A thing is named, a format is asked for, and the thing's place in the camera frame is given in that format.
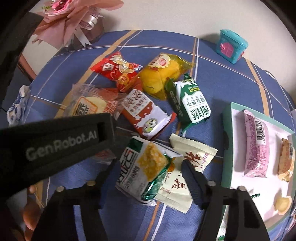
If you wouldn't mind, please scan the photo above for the red white milk packet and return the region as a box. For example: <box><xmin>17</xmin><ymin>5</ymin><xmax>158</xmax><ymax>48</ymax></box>
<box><xmin>122</xmin><ymin>89</ymin><xmax>177</xmax><ymax>140</ymax></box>

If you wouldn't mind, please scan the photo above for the green cracker packet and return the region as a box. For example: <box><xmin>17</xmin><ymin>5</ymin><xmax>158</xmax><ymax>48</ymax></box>
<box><xmin>116</xmin><ymin>136</ymin><xmax>181</xmax><ymax>205</ymax></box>

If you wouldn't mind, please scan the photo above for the pink flower bouquet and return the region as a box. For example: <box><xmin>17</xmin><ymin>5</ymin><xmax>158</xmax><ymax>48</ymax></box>
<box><xmin>32</xmin><ymin>1</ymin><xmax>123</xmax><ymax>49</ymax></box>

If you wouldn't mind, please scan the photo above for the pink barcode snack packet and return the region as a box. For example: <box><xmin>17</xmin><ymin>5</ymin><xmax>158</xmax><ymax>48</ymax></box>
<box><xmin>243</xmin><ymin>109</ymin><xmax>269</xmax><ymax>178</ymax></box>

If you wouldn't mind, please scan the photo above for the clear white cake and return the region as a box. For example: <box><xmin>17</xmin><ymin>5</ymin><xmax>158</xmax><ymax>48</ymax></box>
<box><xmin>62</xmin><ymin>84</ymin><xmax>127</xmax><ymax>120</ymax></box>

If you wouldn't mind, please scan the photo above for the cream persimmon snack packet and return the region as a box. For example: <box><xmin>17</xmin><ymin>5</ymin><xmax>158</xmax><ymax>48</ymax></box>
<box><xmin>153</xmin><ymin>133</ymin><xmax>218</xmax><ymax>214</ymax></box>

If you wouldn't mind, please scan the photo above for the teal toy house box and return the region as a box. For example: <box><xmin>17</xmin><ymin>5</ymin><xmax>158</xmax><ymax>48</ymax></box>
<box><xmin>215</xmin><ymin>29</ymin><xmax>248</xmax><ymax>64</ymax></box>

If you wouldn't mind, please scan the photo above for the teal rimmed white tray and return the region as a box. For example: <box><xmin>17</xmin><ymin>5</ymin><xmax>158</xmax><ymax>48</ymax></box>
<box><xmin>221</xmin><ymin>102</ymin><xmax>295</xmax><ymax>240</ymax></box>

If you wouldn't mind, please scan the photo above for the beige wafer packet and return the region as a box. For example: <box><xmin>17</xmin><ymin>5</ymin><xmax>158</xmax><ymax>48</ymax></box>
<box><xmin>278</xmin><ymin>138</ymin><xmax>295</xmax><ymax>182</ymax></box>

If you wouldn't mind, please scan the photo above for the blue plaid tablecloth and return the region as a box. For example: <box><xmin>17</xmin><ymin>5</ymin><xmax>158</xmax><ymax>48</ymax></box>
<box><xmin>1</xmin><ymin>30</ymin><xmax>295</xmax><ymax>240</ymax></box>

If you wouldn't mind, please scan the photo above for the red cartoon snack packet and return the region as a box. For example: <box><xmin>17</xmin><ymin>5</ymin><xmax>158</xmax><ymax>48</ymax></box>
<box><xmin>90</xmin><ymin>51</ymin><xmax>143</xmax><ymax>93</ymax></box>

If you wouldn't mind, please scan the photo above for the red patterned snack packet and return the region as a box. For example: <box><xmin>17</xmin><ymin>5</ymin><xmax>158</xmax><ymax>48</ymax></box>
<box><xmin>92</xmin><ymin>149</ymin><xmax>116</xmax><ymax>165</ymax></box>

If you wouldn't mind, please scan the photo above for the green white biscuit packet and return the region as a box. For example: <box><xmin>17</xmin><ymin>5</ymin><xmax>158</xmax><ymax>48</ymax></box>
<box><xmin>165</xmin><ymin>73</ymin><xmax>211</xmax><ymax>132</ymax></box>

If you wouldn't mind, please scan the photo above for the yellow bread packet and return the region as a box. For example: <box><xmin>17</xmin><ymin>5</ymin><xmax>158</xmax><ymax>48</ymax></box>
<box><xmin>120</xmin><ymin>52</ymin><xmax>193</xmax><ymax>102</ymax></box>

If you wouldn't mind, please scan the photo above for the person's left hand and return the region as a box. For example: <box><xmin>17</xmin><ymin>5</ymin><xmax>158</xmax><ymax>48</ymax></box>
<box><xmin>23</xmin><ymin>184</ymin><xmax>42</xmax><ymax>240</ymax></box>

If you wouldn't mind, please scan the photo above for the blue white tissue pack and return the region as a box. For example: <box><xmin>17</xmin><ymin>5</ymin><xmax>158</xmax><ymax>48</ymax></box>
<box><xmin>6</xmin><ymin>85</ymin><xmax>31</xmax><ymax>127</ymax></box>

